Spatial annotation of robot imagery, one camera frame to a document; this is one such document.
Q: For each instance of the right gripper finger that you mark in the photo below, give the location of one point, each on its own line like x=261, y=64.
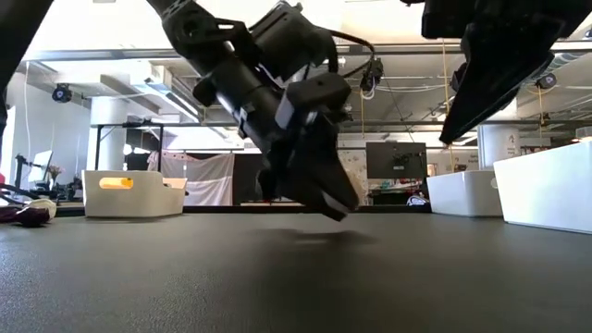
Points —
x=459, y=76
x=499, y=69

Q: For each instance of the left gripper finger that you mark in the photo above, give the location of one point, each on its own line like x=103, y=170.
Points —
x=324, y=166
x=287, y=182

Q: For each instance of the small purple sweet potato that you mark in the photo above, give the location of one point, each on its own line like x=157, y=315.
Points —
x=9, y=214
x=32, y=217

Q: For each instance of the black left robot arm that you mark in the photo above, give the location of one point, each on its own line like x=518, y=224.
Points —
x=194, y=23

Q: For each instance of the round black hanging reel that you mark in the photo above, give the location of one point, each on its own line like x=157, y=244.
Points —
x=62, y=93
x=548, y=81

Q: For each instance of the black computer monitor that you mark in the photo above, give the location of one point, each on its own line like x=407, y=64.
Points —
x=395, y=159

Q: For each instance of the white round column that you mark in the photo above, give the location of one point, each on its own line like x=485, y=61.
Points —
x=108, y=139
x=497, y=148

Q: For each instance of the white hanging cloth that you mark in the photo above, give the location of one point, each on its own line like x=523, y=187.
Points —
x=199, y=178

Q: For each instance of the black table mat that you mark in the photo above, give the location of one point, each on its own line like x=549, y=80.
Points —
x=296, y=287

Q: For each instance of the white plastic basket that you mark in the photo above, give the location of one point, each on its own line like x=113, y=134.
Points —
x=462, y=196
x=143, y=201
x=546, y=189

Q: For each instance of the pink flowers in vase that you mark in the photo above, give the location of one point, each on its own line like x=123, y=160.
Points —
x=54, y=172

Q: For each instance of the white computer screen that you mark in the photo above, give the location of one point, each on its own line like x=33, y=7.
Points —
x=40, y=165

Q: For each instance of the white garlic bulb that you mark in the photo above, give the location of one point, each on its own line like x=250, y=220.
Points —
x=46, y=204

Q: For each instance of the grey overhead frame beam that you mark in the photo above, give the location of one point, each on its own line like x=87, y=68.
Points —
x=407, y=47

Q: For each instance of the silver flexible duct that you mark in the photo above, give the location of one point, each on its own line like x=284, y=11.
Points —
x=566, y=60

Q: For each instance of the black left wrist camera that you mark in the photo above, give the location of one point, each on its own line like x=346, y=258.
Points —
x=291, y=37

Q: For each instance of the black background rig frame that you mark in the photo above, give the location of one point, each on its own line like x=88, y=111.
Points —
x=393, y=123

